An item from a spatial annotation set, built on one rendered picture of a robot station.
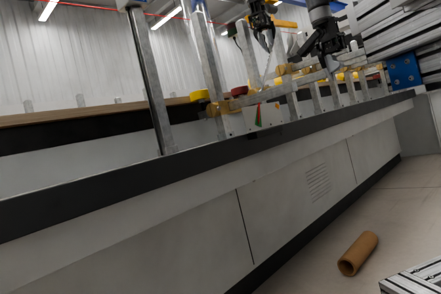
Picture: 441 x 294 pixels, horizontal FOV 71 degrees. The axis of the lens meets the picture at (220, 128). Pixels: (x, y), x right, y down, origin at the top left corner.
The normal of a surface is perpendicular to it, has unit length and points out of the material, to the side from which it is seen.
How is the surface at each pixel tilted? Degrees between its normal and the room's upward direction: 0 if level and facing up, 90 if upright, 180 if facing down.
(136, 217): 90
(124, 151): 90
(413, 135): 90
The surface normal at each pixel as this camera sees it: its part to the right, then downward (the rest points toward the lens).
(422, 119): -0.68, 0.15
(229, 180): 0.70, -0.18
